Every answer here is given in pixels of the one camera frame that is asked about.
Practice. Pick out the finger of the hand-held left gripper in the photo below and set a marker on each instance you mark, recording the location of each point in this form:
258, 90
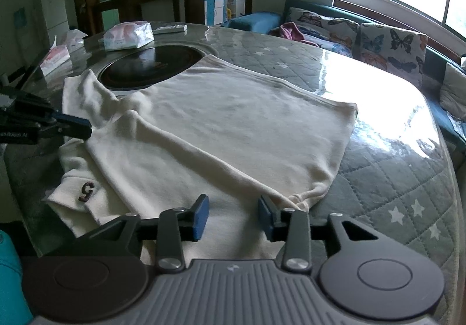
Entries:
78, 130
62, 116

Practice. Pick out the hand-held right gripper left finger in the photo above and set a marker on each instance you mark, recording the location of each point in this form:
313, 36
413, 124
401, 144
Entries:
202, 218

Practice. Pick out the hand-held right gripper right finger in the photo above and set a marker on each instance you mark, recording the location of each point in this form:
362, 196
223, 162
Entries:
265, 218

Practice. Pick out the cream long-sleeved shirt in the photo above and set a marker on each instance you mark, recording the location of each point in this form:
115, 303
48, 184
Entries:
218, 128

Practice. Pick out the pink white tissue pack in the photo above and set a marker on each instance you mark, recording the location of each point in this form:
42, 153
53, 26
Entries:
54, 60

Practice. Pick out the crumpled white tissue pack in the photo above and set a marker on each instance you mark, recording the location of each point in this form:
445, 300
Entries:
72, 39

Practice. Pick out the black round induction cooktop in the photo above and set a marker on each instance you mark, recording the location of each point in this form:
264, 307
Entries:
153, 66

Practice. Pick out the large white tissue pack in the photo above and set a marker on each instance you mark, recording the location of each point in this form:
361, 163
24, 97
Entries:
127, 35

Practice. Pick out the white refrigerator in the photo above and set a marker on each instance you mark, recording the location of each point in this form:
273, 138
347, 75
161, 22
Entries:
54, 12

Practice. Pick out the dark wooden sideboard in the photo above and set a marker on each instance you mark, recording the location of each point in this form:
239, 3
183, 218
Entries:
138, 6

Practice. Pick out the white remote control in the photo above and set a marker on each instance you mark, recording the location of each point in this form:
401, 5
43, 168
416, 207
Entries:
169, 29

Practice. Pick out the teal fabric object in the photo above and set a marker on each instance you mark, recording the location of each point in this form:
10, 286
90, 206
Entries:
11, 274

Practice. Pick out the blue white cabinet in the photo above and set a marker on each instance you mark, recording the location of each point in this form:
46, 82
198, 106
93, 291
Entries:
215, 6

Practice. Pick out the pink cloth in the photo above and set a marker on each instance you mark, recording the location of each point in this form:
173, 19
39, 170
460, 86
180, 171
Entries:
291, 33

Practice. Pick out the teal pillow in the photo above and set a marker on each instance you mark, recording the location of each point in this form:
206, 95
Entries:
255, 21

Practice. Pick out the butterfly print cushion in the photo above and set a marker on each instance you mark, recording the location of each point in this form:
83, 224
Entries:
324, 28
393, 50

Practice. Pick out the teal sofa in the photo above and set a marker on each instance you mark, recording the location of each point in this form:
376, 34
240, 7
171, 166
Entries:
447, 128

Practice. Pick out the white cushion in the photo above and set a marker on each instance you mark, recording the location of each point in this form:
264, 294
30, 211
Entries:
454, 88

